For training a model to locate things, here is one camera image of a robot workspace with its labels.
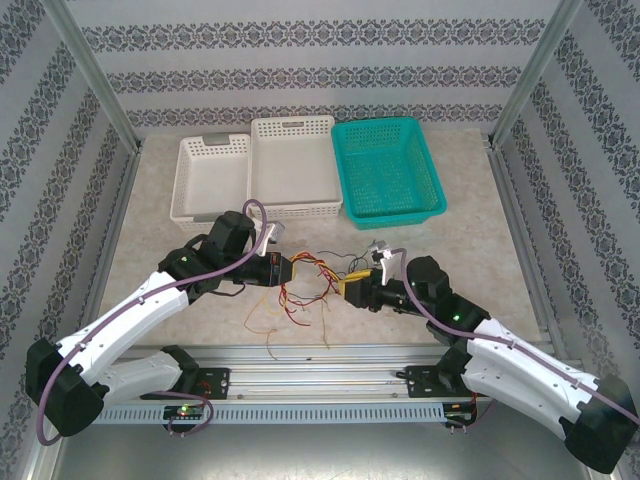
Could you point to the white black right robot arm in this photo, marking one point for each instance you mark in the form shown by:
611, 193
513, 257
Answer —
525, 370

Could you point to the small controller circuit board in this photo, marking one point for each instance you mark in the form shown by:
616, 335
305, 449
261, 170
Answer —
457, 415
185, 411

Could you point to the aluminium side rail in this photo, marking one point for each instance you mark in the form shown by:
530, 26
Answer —
520, 225
119, 210

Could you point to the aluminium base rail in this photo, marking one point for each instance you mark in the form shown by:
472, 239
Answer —
320, 375

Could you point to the white perforated basket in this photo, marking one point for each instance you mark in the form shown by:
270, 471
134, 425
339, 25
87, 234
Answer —
295, 170

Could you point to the aluminium frame post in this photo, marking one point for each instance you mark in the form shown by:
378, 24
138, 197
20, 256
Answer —
92, 75
535, 75

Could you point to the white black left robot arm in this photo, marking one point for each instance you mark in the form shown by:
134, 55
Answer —
125, 310

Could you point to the teal perforated basket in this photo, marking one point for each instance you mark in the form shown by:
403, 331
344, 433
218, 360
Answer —
385, 175

